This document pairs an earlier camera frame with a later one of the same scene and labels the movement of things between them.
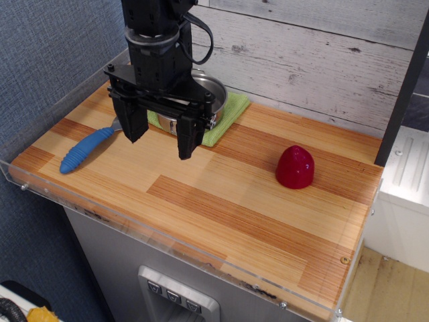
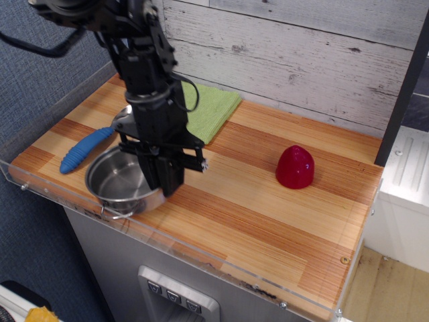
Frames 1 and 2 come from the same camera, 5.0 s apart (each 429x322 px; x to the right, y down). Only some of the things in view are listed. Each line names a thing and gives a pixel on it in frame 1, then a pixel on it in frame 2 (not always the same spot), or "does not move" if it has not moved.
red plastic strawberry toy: x=295 y=168 does not move
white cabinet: x=398 y=227 does not move
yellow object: x=41 y=314 does not move
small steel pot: x=214 y=86 to x=114 y=175
